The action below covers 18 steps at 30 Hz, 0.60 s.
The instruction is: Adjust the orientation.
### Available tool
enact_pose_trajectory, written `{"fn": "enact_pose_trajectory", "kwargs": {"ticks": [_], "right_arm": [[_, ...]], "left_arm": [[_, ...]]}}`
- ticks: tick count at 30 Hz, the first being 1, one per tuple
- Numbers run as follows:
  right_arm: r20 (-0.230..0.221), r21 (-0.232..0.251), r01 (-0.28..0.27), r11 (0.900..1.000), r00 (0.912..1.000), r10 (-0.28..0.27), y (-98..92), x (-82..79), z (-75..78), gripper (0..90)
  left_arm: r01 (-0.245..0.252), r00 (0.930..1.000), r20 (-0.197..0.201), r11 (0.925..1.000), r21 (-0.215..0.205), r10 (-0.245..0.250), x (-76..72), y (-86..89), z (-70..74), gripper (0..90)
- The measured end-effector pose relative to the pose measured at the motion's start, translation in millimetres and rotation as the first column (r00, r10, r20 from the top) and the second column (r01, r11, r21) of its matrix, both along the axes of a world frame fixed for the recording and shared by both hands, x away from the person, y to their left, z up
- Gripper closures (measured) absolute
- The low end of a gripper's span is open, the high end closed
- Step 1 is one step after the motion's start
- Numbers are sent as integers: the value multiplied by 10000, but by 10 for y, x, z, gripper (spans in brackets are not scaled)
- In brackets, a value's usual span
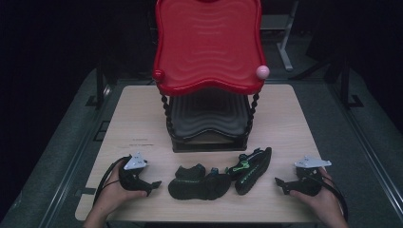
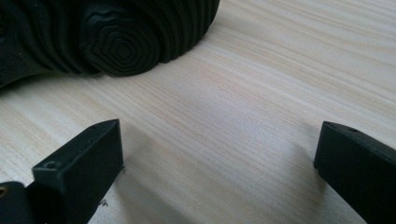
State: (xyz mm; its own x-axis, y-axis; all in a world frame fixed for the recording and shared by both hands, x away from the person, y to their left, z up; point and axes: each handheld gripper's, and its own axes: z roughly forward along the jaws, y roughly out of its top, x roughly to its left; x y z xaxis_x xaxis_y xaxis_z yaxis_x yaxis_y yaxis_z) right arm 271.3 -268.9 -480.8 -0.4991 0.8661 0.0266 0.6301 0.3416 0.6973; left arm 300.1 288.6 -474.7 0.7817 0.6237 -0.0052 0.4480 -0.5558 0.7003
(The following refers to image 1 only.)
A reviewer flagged black sandal with green strap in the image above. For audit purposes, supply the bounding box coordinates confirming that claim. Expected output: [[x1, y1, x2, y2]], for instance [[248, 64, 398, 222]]
[[225, 146, 273, 196], [167, 163, 233, 201]]

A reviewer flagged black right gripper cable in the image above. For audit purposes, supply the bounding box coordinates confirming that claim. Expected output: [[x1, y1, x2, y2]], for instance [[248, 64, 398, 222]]
[[312, 175, 349, 222]]

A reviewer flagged person's right hand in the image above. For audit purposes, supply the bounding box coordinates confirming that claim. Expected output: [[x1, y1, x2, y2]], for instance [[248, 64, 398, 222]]
[[289, 166, 345, 220]]

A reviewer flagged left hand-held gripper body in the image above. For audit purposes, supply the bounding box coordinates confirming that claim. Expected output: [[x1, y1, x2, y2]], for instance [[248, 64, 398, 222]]
[[118, 151, 154, 192]]

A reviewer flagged red and black shoe rack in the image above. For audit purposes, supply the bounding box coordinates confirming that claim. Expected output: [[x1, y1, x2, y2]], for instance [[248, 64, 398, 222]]
[[152, 0, 271, 154]]

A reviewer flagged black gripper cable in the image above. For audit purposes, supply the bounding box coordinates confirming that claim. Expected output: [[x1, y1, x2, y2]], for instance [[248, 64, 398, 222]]
[[92, 156, 131, 205], [312, 175, 349, 222]]

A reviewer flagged grey metal stand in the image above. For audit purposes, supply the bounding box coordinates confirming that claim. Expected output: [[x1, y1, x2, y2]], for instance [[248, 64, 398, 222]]
[[260, 0, 300, 72]]

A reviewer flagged person's left hand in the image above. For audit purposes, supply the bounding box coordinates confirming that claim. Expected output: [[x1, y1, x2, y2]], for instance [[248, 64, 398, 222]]
[[94, 161, 148, 219]]

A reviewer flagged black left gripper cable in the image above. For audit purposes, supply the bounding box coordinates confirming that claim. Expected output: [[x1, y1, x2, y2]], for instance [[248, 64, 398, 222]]
[[92, 156, 131, 205]]

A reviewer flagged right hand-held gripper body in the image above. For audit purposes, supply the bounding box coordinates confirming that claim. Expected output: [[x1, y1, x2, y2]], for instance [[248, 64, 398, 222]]
[[289, 155, 333, 197]]

